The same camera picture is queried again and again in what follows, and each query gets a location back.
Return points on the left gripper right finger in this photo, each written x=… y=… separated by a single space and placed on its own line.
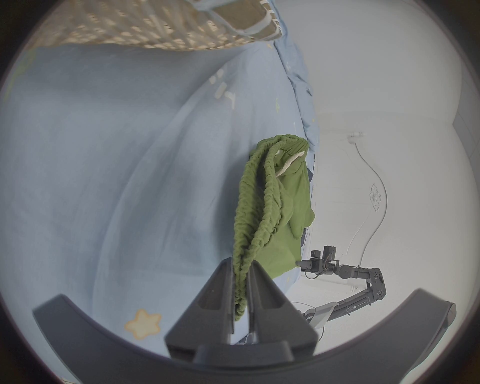
x=273 y=326

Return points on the pale blue quilt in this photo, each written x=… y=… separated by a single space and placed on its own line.
x=300 y=93

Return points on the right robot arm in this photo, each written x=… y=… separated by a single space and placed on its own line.
x=371 y=281

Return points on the green shorts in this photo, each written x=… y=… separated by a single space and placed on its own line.
x=285 y=210

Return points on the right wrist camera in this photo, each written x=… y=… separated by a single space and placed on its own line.
x=330 y=252

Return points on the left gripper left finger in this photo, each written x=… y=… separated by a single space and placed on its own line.
x=210 y=330

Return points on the round woven basket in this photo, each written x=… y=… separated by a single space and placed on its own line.
x=131 y=22

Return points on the bed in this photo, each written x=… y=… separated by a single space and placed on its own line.
x=75 y=168

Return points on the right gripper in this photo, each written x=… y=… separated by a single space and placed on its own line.
x=318 y=267

